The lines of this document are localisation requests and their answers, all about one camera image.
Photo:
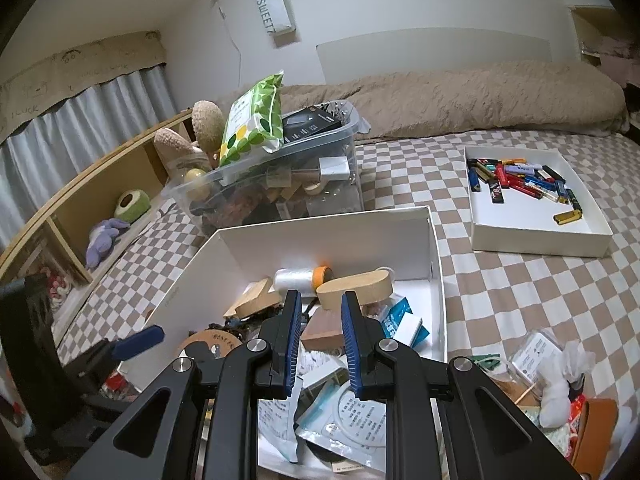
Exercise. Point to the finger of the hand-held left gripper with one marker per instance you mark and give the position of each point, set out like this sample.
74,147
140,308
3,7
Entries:
140,341

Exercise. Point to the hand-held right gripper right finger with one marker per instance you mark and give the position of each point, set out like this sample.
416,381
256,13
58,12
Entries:
352,350

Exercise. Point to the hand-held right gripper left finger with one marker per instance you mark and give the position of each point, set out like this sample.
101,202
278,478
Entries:
292,345

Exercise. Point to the white cardboard shoe box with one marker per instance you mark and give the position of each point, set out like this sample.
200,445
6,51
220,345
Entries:
325,240

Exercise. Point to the brown wooden block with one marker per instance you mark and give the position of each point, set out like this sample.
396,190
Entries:
322,330

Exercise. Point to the blue white packet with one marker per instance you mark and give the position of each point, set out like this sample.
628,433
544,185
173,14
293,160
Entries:
392,320

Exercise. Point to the light wooden wedge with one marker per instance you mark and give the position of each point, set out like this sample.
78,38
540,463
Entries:
255,300

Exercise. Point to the light oval wooden block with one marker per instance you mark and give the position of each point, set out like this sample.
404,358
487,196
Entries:
355,290

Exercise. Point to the round wooden panda coaster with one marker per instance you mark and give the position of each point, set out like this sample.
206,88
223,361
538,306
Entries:
230,341

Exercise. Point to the clear film roll orange core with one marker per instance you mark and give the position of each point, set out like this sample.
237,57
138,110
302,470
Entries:
295,280

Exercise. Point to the pink white plush toy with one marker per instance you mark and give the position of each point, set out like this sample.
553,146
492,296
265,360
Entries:
59,287

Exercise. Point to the purple plush toy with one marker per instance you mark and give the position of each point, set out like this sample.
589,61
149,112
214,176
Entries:
102,242

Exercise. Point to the avocado plush toy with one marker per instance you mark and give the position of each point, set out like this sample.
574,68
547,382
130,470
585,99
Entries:
131,207

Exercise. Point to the clear plastic storage bin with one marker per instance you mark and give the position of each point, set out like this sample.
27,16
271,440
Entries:
330,200

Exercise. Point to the wooden headboard shelf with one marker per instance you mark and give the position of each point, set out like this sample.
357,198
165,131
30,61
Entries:
100,195

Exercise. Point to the brown checkered bed sheet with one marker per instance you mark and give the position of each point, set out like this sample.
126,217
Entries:
500,300

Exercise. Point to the pale wooden ball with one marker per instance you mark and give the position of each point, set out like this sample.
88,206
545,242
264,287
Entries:
197,185

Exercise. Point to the clear plastic card box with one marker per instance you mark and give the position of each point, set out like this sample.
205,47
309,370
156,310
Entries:
537,357

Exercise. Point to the brown fuzzy slipper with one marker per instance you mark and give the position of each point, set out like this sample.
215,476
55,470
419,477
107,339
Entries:
209,122
175,152

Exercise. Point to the white tissue wad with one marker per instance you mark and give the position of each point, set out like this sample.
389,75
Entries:
555,400

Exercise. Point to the white shallow cardboard tray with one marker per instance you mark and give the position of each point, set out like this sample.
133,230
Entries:
540,242

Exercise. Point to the black flat box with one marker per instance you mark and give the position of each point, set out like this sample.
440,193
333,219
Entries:
310,127

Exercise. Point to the pale blue curtain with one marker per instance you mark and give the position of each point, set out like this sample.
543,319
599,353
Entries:
100,125

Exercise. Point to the green dotted wet wipes pack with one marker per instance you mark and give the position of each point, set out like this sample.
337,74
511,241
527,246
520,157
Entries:
250,120

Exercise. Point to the pile of colourful lighters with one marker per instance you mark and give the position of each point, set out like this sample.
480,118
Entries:
520,177

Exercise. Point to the brown leather piece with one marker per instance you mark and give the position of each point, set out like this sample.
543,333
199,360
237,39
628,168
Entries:
595,435

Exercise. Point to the beige quilt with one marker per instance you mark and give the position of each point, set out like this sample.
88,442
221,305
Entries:
450,100

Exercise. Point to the beige printed curtain valance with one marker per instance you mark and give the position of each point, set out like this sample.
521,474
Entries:
75,70

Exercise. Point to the white hanging paper bag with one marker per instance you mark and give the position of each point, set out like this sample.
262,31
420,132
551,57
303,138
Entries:
272,10

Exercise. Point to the built-in wardrobe shelf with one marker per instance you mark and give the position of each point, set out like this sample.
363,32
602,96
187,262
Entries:
579,30

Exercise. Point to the pile of pink clothes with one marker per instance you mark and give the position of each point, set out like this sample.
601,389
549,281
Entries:
615,55

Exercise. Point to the white wall panel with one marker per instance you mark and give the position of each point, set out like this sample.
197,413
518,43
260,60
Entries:
425,55

